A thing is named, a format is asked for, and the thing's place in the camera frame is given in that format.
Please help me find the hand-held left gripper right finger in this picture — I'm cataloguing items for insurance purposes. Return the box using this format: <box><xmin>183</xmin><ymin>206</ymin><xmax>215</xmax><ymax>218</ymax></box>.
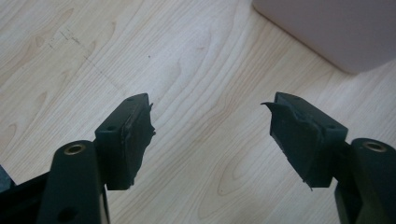
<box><xmin>261</xmin><ymin>91</ymin><xmax>396</xmax><ymax>224</ymax></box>

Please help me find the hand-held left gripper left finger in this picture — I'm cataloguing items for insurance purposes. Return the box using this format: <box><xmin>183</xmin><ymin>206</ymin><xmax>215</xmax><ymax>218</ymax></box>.
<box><xmin>35</xmin><ymin>92</ymin><xmax>157</xmax><ymax>224</ymax></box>

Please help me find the pale pink box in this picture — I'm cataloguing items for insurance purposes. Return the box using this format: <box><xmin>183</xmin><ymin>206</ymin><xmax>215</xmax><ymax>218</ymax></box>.
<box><xmin>251</xmin><ymin>0</ymin><xmax>396</xmax><ymax>75</ymax></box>

